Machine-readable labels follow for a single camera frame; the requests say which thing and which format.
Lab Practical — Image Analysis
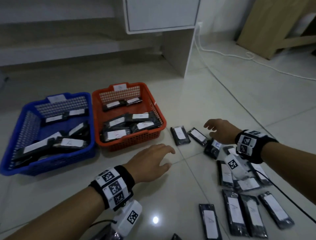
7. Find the person's right hand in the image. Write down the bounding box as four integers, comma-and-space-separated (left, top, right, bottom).
203, 118, 242, 145

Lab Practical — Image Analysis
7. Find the person's left hand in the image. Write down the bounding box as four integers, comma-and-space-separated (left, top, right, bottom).
122, 144, 176, 185

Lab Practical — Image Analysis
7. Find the pile of black labelled packets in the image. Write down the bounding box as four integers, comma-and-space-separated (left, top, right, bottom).
91, 125, 296, 240

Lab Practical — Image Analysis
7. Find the orange plastic basket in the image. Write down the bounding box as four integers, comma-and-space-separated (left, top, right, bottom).
92, 82, 167, 152

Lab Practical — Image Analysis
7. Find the blue plastic basket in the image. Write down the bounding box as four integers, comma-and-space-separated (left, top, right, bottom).
0, 92, 97, 176

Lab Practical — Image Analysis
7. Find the person's right forearm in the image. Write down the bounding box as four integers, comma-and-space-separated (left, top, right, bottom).
260, 142, 316, 206

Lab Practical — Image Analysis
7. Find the person's left forearm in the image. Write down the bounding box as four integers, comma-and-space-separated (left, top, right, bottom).
5, 187, 105, 240

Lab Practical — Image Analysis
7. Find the white desk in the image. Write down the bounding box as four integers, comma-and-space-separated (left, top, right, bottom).
0, 0, 201, 78

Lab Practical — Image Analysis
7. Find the white cabinet door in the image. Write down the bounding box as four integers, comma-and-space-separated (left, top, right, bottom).
122, 0, 201, 35

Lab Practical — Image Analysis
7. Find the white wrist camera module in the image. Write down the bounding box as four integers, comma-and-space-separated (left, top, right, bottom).
224, 154, 248, 180
112, 199, 143, 237

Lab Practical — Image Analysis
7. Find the black camera cable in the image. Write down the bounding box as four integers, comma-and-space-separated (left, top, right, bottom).
89, 219, 117, 229
256, 170, 316, 224

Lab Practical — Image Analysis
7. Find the white cable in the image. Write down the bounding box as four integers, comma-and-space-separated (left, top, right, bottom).
194, 22, 316, 81

